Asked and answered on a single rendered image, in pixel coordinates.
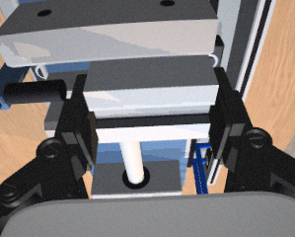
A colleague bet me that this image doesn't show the grey slotted metal block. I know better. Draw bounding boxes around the grey slotted metal block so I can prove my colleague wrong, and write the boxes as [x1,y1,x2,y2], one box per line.
[83,54,219,143]

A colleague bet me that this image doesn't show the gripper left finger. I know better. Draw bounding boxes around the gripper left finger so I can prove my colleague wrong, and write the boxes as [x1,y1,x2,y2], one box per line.
[0,74,99,235]

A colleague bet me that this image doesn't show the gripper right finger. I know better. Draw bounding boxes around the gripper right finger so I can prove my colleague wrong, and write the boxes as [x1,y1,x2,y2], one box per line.
[208,67,295,198]

